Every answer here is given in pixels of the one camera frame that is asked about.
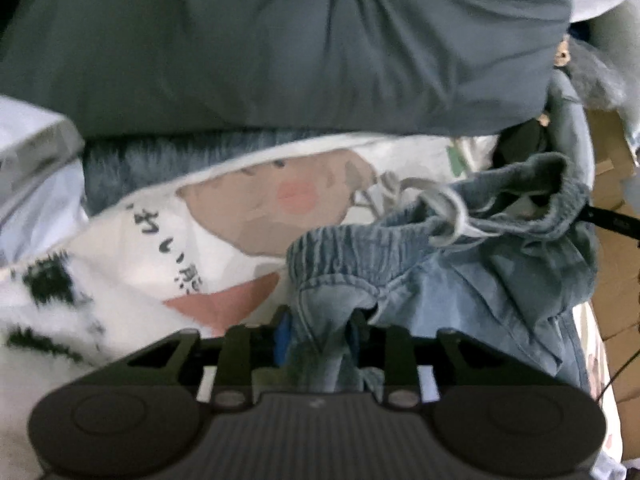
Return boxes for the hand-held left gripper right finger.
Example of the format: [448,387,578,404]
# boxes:
[348,309,494,409]

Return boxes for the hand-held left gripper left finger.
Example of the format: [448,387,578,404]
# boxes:
[125,305,294,409]

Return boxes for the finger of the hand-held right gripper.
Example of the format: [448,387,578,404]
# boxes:
[582,205,640,241]

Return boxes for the blue denim pants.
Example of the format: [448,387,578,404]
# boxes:
[286,70,603,396]

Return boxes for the flattened brown cardboard box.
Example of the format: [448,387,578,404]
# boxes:
[585,105,640,406]

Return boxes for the cookie plush toy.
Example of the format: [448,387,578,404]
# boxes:
[552,35,574,69]

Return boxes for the cream bear-print blanket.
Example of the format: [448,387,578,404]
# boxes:
[0,132,626,480]

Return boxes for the blue-grey fuzzy blanket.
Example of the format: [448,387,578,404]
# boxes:
[82,127,321,217]

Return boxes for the white plush spotted blanket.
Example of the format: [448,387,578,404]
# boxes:
[0,247,166,480]

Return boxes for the clear plastic-wrapped package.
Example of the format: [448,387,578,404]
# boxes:
[0,95,89,266]

